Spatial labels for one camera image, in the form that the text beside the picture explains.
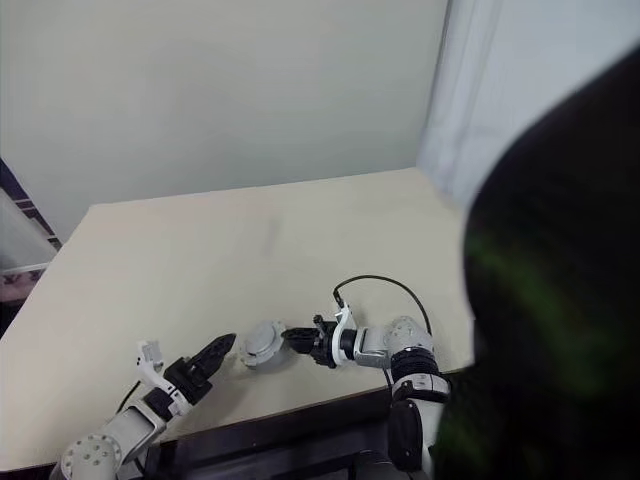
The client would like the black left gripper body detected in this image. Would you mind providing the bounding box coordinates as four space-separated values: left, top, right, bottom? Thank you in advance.
163 356 215 416

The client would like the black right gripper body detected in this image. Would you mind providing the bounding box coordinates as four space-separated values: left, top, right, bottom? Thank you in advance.
309 314 338 370

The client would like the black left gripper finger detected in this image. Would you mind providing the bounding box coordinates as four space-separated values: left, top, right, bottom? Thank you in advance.
191 332 237 369
196 344 236 384

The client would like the silver motor lid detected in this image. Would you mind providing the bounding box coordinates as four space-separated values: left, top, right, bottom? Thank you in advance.
241 320 285 357

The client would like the large black blurred rounded shape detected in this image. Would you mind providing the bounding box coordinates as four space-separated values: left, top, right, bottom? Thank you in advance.
432 49 640 480

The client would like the dark purple patterned strip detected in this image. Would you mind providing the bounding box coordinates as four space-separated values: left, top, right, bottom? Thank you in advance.
0 157 64 252

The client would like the white curtain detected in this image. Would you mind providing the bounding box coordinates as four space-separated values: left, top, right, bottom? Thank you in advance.
414 0 640 206

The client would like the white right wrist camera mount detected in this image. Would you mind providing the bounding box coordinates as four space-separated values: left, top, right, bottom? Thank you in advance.
330 302 357 370

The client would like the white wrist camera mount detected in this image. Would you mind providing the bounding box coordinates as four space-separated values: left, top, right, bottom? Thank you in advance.
134 339 179 416
330 302 357 370

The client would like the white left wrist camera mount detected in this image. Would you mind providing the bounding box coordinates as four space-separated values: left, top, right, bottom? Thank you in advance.
134 339 179 416

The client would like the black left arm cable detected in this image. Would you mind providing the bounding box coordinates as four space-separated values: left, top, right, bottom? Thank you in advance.
116 379 144 414

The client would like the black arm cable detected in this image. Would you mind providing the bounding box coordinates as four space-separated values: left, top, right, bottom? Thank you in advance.
116 379 144 414
332 273 434 389

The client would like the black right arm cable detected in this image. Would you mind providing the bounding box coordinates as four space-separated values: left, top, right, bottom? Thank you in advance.
332 273 434 389

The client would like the dark table frame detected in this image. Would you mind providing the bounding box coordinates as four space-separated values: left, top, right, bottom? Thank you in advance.
144 382 401 480

